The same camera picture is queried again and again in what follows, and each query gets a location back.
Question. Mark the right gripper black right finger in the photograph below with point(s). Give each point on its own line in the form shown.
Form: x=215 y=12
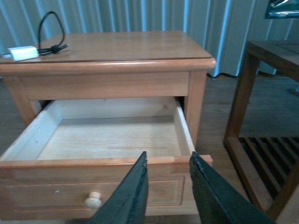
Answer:
x=217 y=201

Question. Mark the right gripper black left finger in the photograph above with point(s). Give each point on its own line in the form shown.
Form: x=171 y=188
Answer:
x=127 y=205

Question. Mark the wooden drawer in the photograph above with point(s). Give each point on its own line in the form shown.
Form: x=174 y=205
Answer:
x=74 y=154

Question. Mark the white charger adapter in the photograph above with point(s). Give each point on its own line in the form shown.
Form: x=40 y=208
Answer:
x=23 y=53

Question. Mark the dark wooden side table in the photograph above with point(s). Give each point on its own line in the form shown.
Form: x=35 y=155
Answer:
x=262 y=134

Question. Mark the wooden nightstand cabinet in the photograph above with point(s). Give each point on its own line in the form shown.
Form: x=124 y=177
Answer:
x=114 y=65

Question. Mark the light grey pleated curtain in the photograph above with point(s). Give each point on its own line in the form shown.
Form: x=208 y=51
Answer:
x=221 y=27

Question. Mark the dark framed object on wall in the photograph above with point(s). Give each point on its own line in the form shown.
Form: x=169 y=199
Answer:
x=282 y=9

